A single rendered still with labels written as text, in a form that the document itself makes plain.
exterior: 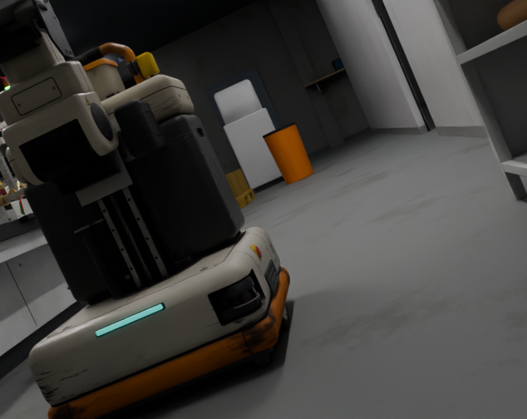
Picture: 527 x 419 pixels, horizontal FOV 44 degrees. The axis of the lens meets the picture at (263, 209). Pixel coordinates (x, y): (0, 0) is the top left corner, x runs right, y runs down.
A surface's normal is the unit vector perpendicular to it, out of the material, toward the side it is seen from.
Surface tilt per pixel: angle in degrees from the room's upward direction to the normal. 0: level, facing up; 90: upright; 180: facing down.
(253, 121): 90
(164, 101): 90
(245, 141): 90
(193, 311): 90
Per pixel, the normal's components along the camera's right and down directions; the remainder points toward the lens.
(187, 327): -0.09, 0.13
